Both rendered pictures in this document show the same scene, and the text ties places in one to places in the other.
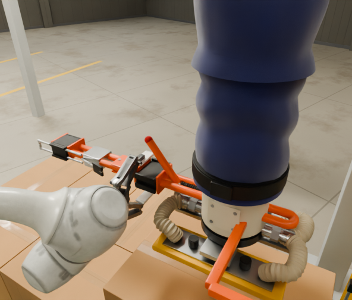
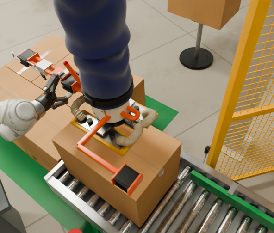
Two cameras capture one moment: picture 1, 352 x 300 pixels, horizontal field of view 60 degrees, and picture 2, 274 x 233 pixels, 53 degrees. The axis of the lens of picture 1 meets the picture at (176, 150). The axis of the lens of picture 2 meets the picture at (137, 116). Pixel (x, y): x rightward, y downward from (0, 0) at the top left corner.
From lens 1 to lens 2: 66 cm
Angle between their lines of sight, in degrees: 22
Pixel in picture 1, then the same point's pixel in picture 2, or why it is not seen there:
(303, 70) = (111, 51)
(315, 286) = (165, 148)
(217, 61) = (69, 44)
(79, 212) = (11, 113)
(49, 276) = (9, 135)
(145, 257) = not seen: hidden behind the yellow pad
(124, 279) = (63, 136)
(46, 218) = not seen: outside the picture
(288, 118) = (112, 71)
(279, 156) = (114, 88)
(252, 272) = (114, 140)
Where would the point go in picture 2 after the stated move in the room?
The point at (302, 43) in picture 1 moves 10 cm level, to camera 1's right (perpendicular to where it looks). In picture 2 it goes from (103, 41) to (134, 42)
